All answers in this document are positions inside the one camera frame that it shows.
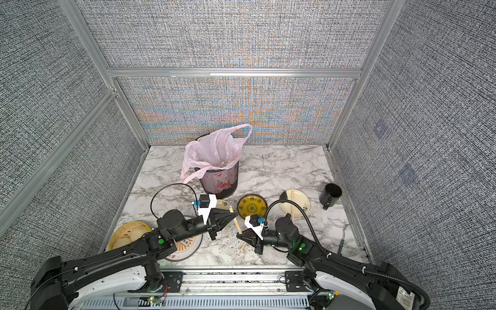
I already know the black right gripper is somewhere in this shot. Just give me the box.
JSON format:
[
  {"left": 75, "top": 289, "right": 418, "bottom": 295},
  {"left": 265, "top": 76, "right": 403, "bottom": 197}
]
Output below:
[{"left": 237, "top": 227, "right": 295, "bottom": 256}]

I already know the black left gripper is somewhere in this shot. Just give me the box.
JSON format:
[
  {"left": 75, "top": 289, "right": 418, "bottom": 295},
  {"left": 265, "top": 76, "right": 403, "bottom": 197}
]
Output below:
[{"left": 172, "top": 208, "right": 237, "bottom": 245}]

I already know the pair of bare wooden chopsticks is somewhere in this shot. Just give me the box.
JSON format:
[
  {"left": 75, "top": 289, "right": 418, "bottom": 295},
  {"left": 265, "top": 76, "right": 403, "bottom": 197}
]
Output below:
[{"left": 290, "top": 189, "right": 295, "bottom": 220}]

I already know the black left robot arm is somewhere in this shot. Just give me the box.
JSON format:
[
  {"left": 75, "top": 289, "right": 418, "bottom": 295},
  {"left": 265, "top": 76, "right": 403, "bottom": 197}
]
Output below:
[{"left": 25, "top": 208, "right": 237, "bottom": 309}]

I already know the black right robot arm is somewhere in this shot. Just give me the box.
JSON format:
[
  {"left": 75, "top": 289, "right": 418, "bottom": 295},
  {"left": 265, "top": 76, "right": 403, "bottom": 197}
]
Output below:
[{"left": 237, "top": 215, "right": 431, "bottom": 309}]

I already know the wrapped chopsticks pile on table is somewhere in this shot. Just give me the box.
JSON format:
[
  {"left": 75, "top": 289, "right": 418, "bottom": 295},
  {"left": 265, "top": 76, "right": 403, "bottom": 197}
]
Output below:
[{"left": 235, "top": 242, "right": 247, "bottom": 260}]

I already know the cream small plate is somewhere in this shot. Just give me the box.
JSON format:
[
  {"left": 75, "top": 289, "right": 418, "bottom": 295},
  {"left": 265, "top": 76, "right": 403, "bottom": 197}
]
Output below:
[{"left": 216, "top": 200, "right": 234, "bottom": 213}]

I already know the yellow patterned black plate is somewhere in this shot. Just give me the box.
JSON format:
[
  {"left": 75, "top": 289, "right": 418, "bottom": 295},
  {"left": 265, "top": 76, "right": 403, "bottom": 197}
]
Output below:
[{"left": 237, "top": 194, "right": 268, "bottom": 219}]

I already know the black mesh trash bin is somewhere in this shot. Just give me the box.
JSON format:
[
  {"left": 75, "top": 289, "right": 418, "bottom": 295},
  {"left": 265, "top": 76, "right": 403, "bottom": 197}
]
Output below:
[{"left": 200, "top": 163, "right": 239, "bottom": 198}]

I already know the pink plastic trash bag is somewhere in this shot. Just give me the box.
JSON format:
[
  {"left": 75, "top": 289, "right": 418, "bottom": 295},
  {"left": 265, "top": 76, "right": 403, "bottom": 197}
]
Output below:
[{"left": 180, "top": 124, "right": 253, "bottom": 184}]

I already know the black mug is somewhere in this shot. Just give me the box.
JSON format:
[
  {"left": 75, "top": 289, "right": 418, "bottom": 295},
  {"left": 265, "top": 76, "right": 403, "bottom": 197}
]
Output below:
[{"left": 319, "top": 183, "right": 342, "bottom": 210}]

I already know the yellow steamer basket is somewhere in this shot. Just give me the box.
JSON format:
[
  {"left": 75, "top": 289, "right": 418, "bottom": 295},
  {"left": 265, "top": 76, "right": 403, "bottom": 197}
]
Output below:
[{"left": 107, "top": 221, "right": 152, "bottom": 251}]

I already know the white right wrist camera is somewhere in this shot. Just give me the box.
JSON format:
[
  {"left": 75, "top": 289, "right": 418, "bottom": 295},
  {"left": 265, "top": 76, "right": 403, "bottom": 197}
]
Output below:
[{"left": 244, "top": 214, "right": 267, "bottom": 240}]

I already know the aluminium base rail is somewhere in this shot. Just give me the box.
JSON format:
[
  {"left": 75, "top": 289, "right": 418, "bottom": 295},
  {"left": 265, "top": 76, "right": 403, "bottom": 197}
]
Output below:
[{"left": 77, "top": 267, "right": 392, "bottom": 310}]

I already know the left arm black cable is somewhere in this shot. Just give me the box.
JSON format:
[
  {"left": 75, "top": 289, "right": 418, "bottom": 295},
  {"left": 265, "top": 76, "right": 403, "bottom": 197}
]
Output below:
[{"left": 150, "top": 183, "right": 199, "bottom": 220}]

